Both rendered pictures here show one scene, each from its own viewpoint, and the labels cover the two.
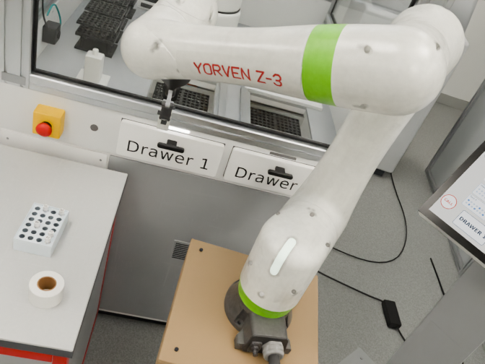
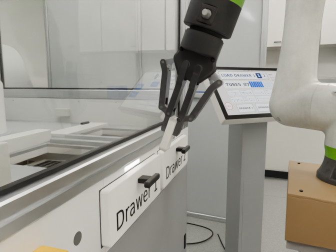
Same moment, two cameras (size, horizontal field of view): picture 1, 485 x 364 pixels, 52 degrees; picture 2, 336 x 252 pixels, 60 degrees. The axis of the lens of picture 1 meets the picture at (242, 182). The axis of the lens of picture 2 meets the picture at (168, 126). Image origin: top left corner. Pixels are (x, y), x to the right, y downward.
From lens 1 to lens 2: 1.20 m
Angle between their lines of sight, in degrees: 61
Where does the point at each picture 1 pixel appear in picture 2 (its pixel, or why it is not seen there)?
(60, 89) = (24, 209)
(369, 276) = not seen: hidden behind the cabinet
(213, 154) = (157, 168)
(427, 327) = (244, 186)
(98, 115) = (79, 211)
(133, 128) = (117, 192)
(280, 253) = not seen: outside the picture
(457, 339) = (257, 176)
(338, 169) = (316, 51)
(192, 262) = (322, 196)
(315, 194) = (312, 79)
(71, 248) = not seen: outside the picture
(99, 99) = (74, 182)
